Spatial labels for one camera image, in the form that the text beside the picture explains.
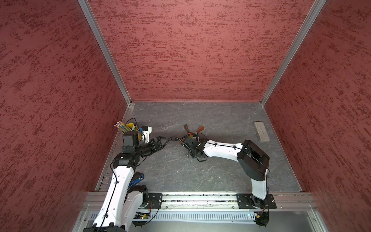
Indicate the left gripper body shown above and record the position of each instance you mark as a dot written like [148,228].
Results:
[153,148]

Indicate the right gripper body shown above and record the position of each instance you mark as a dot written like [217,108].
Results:
[192,153]

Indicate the dark brown triangular block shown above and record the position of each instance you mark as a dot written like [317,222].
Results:
[186,128]

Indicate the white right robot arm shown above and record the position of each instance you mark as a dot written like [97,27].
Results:
[253,160]

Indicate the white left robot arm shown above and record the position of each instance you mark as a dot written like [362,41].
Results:
[123,200]

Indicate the yellow pen cup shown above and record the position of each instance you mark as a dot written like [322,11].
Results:
[131,127]

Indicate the bundle of pencils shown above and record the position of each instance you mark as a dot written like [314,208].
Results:
[122,127]

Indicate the blue stapler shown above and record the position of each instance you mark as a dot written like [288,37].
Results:
[137,178]

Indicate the grey whiteboard eraser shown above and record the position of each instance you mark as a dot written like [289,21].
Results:
[261,132]

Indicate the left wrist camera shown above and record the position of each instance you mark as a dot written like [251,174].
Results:
[146,130]

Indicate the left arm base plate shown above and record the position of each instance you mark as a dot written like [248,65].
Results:
[155,200]

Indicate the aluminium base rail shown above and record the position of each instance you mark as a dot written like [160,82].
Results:
[228,201]

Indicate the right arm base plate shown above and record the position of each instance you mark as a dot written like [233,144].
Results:
[248,201]

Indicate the perforated cable duct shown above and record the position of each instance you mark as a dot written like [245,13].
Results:
[199,216]

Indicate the aluminium corner post right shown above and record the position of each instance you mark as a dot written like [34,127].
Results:
[300,36]

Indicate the aluminium corner post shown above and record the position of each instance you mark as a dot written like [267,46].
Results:
[300,36]
[88,13]

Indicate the aluminium corner post left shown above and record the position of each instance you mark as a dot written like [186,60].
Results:
[88,13]

